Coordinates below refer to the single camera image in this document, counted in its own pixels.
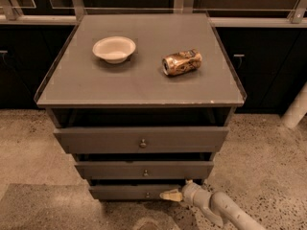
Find grey drawer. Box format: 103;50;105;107
76;161;213;179
89;184;185;200
54;126;228;154

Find white paper bowl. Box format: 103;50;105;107
92;36;136;64

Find grey top drawer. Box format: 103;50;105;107
54;126;228;154

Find crushed gold soda can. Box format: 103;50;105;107
162;49;202;76

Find metal window frame rail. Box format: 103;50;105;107
1;0;307;28

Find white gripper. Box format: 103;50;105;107
159;179;208;207

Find grey middle drawer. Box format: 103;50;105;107
76;161;213;179

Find grey drawer cabinet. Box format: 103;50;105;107
35;14;246;188

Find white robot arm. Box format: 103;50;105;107
159;180;267;230

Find grey bottom drawer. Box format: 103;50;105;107
89;184;185;200

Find white cylindrical post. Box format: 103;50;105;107
281;82;307;128

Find black background cabinets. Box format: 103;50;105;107
0;25;307;114

